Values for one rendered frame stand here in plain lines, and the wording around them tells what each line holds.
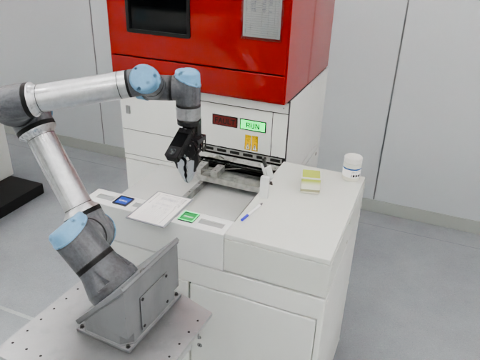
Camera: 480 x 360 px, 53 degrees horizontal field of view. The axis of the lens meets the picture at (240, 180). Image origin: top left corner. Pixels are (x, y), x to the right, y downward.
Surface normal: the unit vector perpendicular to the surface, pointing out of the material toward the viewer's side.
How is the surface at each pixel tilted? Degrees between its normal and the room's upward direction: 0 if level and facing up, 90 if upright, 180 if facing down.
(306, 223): 0
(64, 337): 0
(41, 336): 0
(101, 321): 90
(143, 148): 90
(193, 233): 90
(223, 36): 90
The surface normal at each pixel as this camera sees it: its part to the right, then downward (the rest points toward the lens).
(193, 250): -0.38, 0.41
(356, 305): 0.03, -0.89
